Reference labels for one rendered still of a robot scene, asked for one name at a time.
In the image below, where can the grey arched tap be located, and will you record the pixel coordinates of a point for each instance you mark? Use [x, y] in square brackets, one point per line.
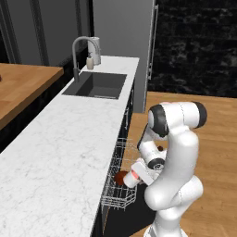
[76, 52]

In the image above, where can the red-brown bowl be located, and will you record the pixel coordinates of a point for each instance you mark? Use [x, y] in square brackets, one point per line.
[119, 178]

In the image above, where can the black dishwasher door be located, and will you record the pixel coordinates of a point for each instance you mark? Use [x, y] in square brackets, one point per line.
[123, 222]

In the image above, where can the white pinkish cup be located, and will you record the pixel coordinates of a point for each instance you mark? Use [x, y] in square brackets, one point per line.
[130, 179]

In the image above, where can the dark grey sink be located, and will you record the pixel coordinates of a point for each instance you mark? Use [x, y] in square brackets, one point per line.
[97, 84]

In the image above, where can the white cylindrical jar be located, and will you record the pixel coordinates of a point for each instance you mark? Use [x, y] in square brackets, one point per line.
[96, 51]

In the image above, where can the beige soap dispenser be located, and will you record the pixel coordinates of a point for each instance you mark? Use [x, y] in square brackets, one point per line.
[89, 62]

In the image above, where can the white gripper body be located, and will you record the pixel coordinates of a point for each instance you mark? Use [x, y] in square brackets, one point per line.
[144, 172]

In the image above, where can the small brown round object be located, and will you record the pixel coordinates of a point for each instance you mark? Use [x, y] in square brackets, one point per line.
[160, 148]

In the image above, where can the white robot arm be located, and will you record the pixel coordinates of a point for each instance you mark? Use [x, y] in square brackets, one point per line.
[179, 160]

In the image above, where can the grey tall cupboards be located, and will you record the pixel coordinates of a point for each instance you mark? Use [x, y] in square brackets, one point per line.
[46, 27]

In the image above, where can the black base cabinets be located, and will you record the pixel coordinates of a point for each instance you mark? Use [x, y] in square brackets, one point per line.
[123, 123]

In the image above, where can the grey fridge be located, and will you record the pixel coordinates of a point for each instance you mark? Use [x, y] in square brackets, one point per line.
[123, 31]

